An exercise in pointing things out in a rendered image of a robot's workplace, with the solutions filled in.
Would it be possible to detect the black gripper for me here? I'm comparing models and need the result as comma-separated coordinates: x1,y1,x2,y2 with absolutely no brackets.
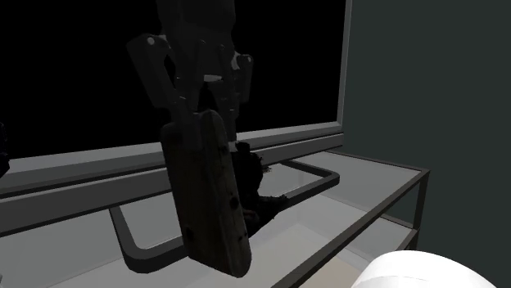
126,0,256,142

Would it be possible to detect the dark wooden board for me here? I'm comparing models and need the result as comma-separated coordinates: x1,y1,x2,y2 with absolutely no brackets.
159,108,253,279

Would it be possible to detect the grey framed television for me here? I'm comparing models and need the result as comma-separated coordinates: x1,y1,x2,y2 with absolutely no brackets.
0,0,355,276

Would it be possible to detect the dark rough figure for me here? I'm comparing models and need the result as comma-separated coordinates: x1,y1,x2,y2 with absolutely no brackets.
230,141,291,237

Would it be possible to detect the glass television stand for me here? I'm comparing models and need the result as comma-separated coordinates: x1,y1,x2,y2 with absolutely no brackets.
0,149,432,288

